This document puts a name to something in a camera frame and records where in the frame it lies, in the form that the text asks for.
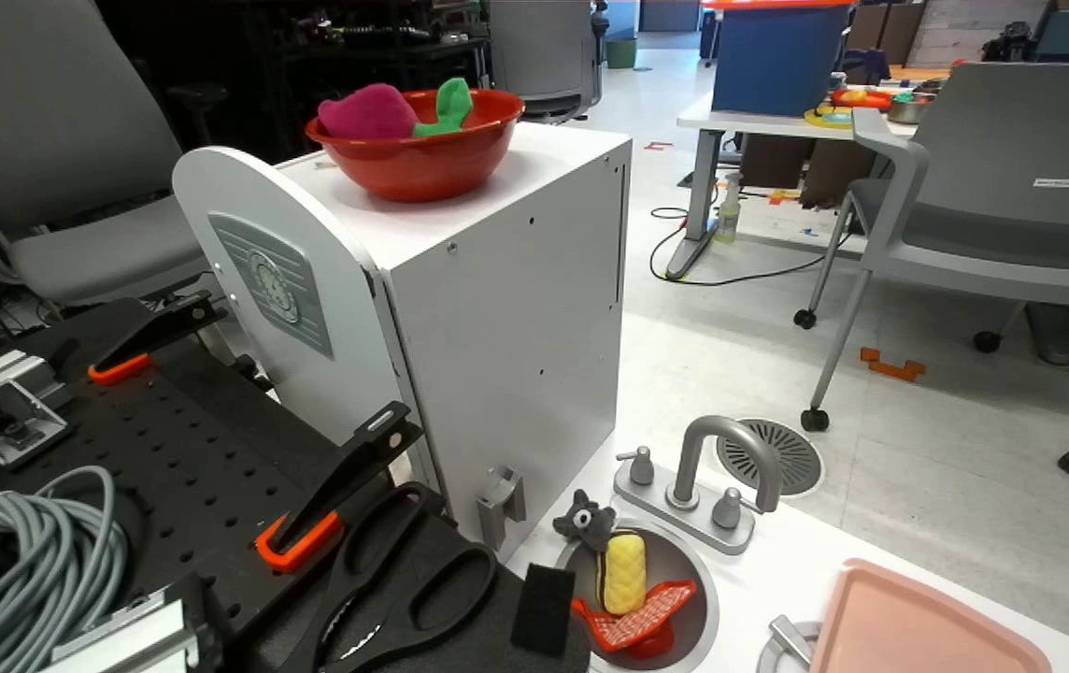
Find pink beetroot plushie green leaves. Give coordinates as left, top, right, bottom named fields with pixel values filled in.
left=314, top=76, right=477, bottom=142

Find red plastic bowl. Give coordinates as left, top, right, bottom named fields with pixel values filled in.
left=302, top=87, right=528, bottom=207

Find white toy kitchen cabinet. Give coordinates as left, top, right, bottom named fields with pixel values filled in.
left=168, top=120, right=635, bottom=553

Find small black cat toy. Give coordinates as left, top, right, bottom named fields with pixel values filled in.
left=549, top=487, right=620, bottom=553

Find small clear spray bottle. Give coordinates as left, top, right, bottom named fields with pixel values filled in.
left=711, top=173, right=747, bottom=248

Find grey toy faucet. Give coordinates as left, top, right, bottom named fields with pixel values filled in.
left=608, top=411, right=789, bottom=557

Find yellow toy sponge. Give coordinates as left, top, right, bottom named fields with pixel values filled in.
left=593, top=530, right=652, bottom=616

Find small black foam block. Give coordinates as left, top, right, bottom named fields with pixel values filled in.
left=509, top=562, right=579, bottom=658

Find grey office chair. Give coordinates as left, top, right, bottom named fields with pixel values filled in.
left=0, top=0, right=221, bottom=310
left=793, top=60, right=1069, bottom=483
left=483, top=0, right=604, bottom=123

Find grey round mesh strainer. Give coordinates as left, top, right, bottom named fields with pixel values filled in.
left=718, top=414, right=824, bottom=498

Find green waste bin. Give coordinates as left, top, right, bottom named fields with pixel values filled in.
left=603, top=31, right=637, bottom=71

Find white table grey legs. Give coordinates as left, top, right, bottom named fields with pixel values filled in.
left=661, top=91, right=939, bottom=283

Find red ribbed toy scrubber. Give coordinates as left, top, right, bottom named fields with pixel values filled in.
left=566, top=574, right=697, bottom=665

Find brown cardboard box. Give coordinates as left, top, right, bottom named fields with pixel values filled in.
left=736, top=127, right=883, bottom=213

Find white toy kitchen counter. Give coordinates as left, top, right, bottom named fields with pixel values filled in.
left=500, top=422, right=1069, bottom=673

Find black scissors red pivot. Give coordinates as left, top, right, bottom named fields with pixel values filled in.
left=305, top=483, right=504, bottom=668

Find small orange floor piece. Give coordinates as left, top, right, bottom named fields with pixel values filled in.
left=857, top=343, right=930, bottom=384

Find blue storage bin red lid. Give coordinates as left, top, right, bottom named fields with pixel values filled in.
left=697, top=0, right=859, bottom=120

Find black perforated breadboard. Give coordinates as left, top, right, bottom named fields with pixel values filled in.
left=0, top=294, right=433, bottom=633

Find small orange yellow toys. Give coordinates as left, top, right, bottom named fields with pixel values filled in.
left=803, top=77, right=922, bottom=134

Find pink plastic tray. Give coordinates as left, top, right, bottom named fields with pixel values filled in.
left=807, top=557, right=1052, bottom=673

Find aluminium extrusion bar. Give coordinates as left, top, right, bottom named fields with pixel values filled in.
left=39, top=583, right=210, bottom=673

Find grey floor cable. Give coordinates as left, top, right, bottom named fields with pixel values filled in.
left=642, top=203, right=836, bottom=290

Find black clamp orange handle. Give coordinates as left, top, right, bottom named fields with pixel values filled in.
left=249, top=401, right=424, bottom=574
left=82, top=289, right=231, bottom=390

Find grey coiled cable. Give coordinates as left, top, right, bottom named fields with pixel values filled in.
left=0, top=465, right=135, bottom=673

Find silver metal mounting bracket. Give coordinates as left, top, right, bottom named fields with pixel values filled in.
left=0, top=346, right=74, bottom=476

